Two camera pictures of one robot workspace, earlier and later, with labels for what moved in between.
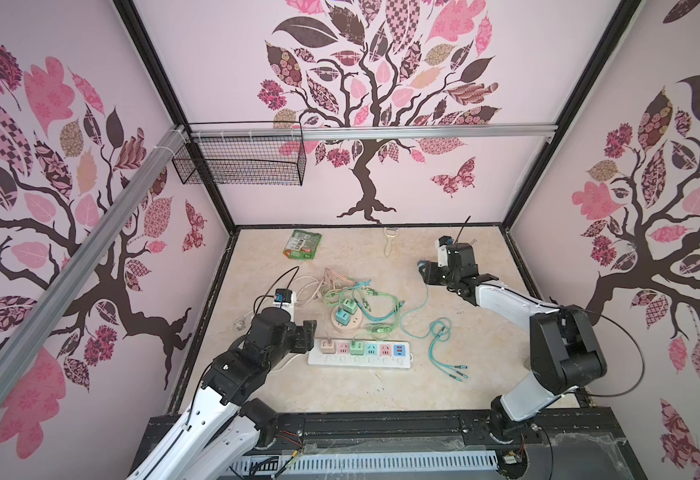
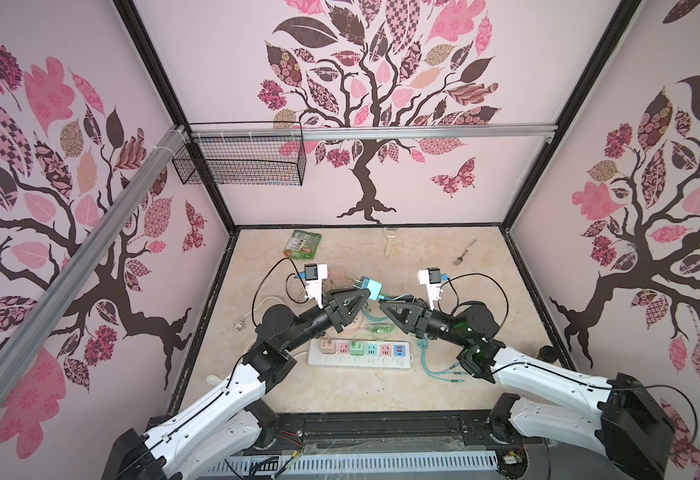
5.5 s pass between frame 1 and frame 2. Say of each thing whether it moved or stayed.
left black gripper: moved
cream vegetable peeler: stayed
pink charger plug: stayed
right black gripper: moved
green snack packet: stayed
